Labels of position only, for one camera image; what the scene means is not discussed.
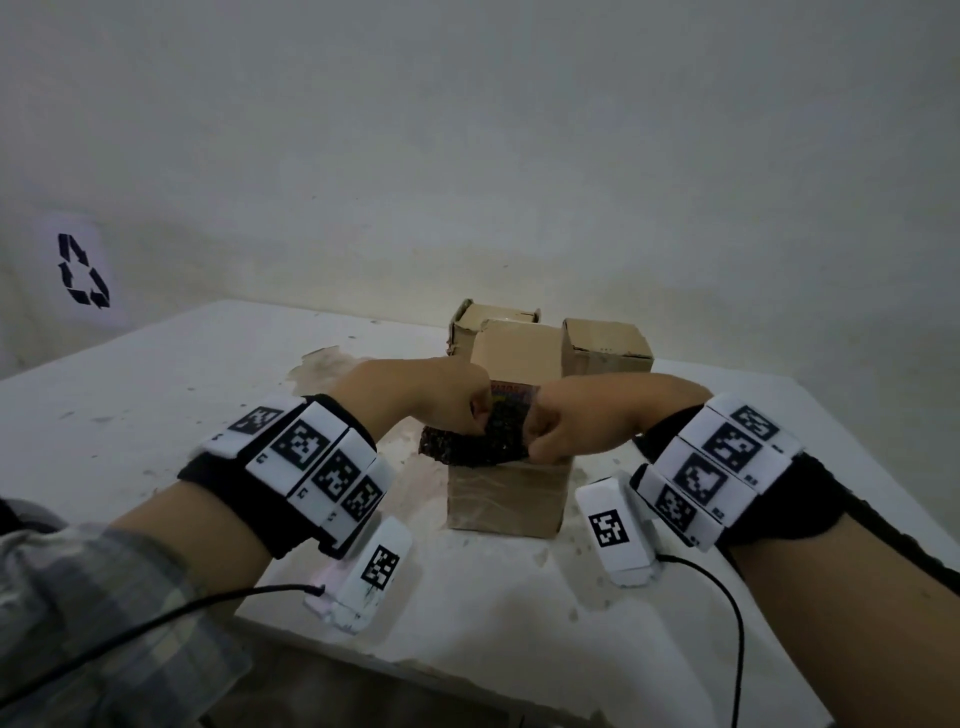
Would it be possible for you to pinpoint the black and white wall marker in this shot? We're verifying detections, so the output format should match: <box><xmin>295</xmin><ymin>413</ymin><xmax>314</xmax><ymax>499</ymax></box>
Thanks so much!
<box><xmin>57</xmin><ymin>232</ymin><xmax>112</xmax><ymax>309</ymax></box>

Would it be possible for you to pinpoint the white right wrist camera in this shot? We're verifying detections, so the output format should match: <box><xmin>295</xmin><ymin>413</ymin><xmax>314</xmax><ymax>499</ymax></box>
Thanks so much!
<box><xmin>575</xmin><ymin>478</ymin><xmax>661</xmax><ymax>588</ymax></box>

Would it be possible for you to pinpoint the black camera cable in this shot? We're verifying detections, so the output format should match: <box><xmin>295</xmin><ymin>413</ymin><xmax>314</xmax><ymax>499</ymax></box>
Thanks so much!
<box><xmin>658</xmin><ymin>553</ymin><xmax>748</xmax><ymax>728</ymax></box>
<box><xmin>0</xmin><ymin>583</ymin><xmax>326</xmax><ymax>710</ymax></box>

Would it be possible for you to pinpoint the person's left hand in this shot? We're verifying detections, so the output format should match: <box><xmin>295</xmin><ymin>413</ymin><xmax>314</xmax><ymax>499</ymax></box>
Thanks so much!
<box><xmin>329</xmin><ymin>357</ymin><xmax>495</xmax><ymax>439</ymax></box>

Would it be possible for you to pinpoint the left wrist marker band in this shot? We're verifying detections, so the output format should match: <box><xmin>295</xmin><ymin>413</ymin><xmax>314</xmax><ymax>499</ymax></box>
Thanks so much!
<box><xmin>177</xmin><ymin>395</ymin><xmax>395</xmax><ymax>560</ymax></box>

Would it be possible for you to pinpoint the black bubble wrap sheet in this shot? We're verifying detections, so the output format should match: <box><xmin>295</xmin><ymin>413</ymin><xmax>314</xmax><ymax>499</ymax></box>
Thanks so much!
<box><xmin>418</xmin><ymin>393</ymin><xmax>538</xmax><ymax>468</ymax></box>

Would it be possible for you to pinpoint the pile of black bubble wrap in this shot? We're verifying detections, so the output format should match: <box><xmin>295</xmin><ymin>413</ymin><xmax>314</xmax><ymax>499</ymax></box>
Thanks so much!
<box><xmin>817</xmin><ymin>464</ymin><xmax>960</xmax><ymax>598</ymax></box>

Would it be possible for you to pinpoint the person's right hand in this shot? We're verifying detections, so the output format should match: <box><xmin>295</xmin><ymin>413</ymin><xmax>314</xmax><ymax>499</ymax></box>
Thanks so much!
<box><xmin>522</xmin><ymin>372</ymin><xmax>715</xmax><ymax>463</ymax></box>

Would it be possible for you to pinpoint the paper box with notched rim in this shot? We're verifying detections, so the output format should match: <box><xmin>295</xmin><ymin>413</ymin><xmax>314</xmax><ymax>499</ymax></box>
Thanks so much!
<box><xmin>448</xmin><ymin>298</ymin><xmax>543</xmax><ymax>358</ymax></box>

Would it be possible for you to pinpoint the paper box with white lid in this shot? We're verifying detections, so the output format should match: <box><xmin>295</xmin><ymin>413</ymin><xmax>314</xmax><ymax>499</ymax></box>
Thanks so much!
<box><xmin>562</xmin><ymin>318</ymin><xmax>655</xmax><ymax>378</ymax></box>

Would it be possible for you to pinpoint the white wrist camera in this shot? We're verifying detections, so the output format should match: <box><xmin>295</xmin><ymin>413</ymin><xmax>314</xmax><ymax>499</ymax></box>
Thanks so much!
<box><xmin>303</xmin><ymin>517</ymin><xmax>414</xmax><ymax>635</ymax></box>
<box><xmin>575</xmin><ymin>478</ymin><xmax>661</xmax><ymax>588</ymax></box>

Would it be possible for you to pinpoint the person's right forearm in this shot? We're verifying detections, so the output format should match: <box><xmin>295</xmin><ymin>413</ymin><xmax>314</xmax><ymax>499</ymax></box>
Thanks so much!
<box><xmin>727</xmin><ymin>513</ymin><xmax>960</xmax><ymax>728</ymax></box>

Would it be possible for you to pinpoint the black left camera cable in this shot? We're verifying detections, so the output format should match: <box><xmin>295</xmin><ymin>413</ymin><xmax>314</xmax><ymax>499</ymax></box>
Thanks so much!
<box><xmin>0</xmin><ymin>583</ymin><xmax>326</xmax><ymax>710</ymax></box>

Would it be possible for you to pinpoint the black right camera cable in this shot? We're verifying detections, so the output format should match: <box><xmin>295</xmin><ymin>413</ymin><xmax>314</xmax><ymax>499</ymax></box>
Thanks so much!
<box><xmin>658</xmin><ymin>553</ymin><xmax>748</xmax><ymax>728</ymax></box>

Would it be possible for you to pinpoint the person's left forearm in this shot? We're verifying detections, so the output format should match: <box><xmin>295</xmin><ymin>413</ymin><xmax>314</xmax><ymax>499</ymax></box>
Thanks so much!
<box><xmin>0</xmin><ymin>479</ymin><xmax>273</xmax><ymax>728</ymax></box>

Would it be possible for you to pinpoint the paper box with tall flap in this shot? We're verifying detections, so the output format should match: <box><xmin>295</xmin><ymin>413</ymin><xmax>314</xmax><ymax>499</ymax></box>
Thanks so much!
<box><xmin>447</xmin><ymin>320</ymin><xmax>575</xmax><ymax>539</ymax></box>

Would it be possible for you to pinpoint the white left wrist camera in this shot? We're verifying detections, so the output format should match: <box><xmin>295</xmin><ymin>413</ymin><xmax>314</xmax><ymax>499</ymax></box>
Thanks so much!
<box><xmin>303</xmin><ymin>517</ymin><xmax>414</xmax><ymax>635</ymax></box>

